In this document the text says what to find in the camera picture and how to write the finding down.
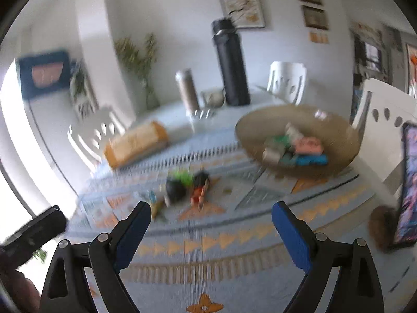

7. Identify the pink carton box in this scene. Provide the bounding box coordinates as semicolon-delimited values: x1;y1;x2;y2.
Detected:
293;137;324;156

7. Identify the kraft yellow tissue pack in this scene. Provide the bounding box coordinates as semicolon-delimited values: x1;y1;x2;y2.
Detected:
104;121;170;170

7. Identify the white charger plug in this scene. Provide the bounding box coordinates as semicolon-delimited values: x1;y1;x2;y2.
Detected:
284;123;304;145

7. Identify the smartphone with lit screen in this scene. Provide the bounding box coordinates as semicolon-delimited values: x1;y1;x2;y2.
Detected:
393;122;417;249

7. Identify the white plastic chair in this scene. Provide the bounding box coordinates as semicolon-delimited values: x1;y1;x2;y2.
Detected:
266;61;307;105
67;106;126;174
350;78;417;199

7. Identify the green fuzzy toy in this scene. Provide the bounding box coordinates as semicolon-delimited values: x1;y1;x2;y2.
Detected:
169;170;193;188

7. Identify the patterned blue orange tablecloth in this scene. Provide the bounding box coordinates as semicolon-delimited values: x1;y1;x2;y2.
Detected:
67;127;411;313

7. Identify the large black bottle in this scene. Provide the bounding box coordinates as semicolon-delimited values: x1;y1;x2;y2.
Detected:
211;18;251;106

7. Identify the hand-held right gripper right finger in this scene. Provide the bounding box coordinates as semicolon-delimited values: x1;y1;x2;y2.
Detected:
272;201;383;313

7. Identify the clear plastic cup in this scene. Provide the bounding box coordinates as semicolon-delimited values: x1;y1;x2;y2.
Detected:
262;138;287;163

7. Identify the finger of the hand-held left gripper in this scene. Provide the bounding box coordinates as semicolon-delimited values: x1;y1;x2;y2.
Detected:
0;205;68;266

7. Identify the blue toy stick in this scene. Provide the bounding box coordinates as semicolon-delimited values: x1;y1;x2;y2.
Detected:
298;155;329;167

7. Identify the metallic thermos flask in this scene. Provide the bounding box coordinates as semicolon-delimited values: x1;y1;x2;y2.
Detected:
175;68;200;115

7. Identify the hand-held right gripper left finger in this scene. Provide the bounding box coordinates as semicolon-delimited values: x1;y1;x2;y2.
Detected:
39;201;152;313

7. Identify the black-haired doll figurine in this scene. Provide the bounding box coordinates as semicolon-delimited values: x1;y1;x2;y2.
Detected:
191;170;211;210

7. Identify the brown furry coaster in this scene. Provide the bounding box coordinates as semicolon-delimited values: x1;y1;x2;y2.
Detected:
368;205;403;252

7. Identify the yellow block toy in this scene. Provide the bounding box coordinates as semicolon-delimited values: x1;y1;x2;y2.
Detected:
151;199;167;220

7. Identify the black round figurine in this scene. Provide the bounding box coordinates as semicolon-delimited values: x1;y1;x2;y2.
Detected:
165;178;189;207

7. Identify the vase with green plant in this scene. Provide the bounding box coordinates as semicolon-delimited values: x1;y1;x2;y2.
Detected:
115;33;161;110

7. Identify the blue framed picture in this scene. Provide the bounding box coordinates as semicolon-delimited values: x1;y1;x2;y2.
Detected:
18;50;71;100

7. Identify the footed glass bowl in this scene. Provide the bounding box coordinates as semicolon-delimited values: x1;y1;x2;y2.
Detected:
201;89;226;108

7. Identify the brown wooden bowl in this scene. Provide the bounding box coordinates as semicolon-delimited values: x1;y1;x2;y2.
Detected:
235;104;362;180

